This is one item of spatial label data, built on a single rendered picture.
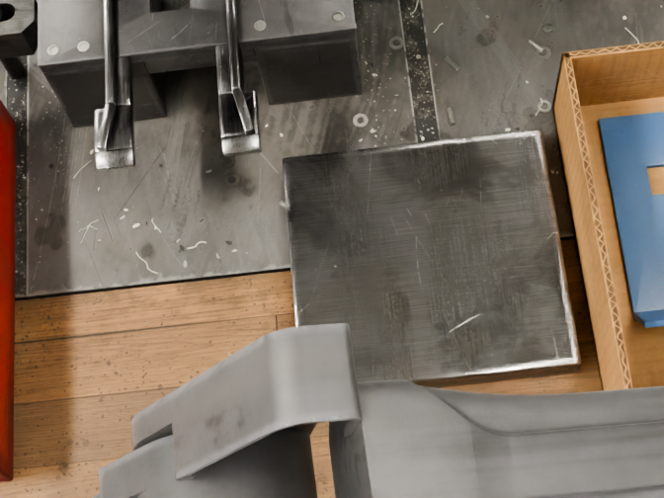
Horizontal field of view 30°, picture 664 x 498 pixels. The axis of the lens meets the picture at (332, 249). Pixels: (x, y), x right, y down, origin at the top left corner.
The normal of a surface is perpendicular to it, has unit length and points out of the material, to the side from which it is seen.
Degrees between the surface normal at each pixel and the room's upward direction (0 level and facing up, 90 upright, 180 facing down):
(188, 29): 0
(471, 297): 0
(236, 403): 51
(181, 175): 0
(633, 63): 90
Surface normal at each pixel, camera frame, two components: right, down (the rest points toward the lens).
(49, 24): -0.07, -0.37
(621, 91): 0.09, 0.92
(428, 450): 0.16, -0.40
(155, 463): -0.71, -0.18
